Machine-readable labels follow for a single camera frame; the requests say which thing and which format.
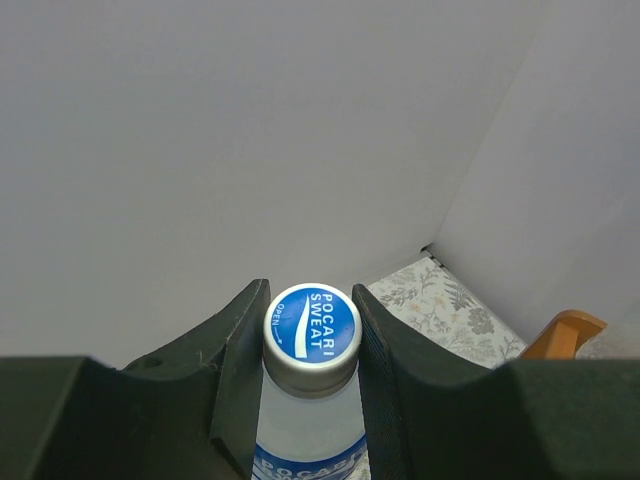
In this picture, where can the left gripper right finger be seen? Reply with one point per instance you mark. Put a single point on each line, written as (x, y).
(430, 414)

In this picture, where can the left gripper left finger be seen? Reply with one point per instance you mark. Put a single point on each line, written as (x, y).
(188, 410)

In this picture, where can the blue-label bottle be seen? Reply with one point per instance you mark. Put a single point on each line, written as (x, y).
(310, 423)

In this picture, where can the orange three-tier glass shelf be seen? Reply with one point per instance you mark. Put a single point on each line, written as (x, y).
(564, 335)

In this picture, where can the floral patterned table mat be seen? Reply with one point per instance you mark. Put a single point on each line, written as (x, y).
(430, 299)

